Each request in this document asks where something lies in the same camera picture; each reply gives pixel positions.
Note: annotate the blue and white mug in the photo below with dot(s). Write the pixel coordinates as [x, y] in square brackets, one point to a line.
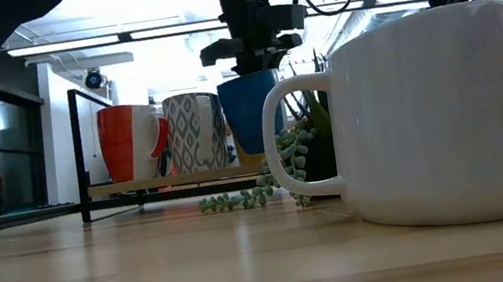
[247, 116]

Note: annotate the succulent plant black pot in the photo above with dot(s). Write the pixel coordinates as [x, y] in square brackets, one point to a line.
[316, 118]

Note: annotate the white grey diamond-pattern mug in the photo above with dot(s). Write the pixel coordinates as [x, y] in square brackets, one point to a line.
[190, 135]

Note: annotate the white mug olive interior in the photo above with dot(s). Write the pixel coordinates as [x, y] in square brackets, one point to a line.
[431, 122]

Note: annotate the red and white mug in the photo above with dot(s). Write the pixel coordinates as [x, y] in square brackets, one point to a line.
[118, 147]

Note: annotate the long ceiling light strip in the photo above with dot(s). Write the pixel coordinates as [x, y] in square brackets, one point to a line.
[368, 2]

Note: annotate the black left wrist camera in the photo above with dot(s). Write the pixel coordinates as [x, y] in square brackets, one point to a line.
[287, 16]

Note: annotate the black ceiling camera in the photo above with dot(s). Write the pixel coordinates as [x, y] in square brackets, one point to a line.
[93, 80]

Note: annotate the wooden shelf black metal frame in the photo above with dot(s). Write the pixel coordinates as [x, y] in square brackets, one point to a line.
[137, 185]

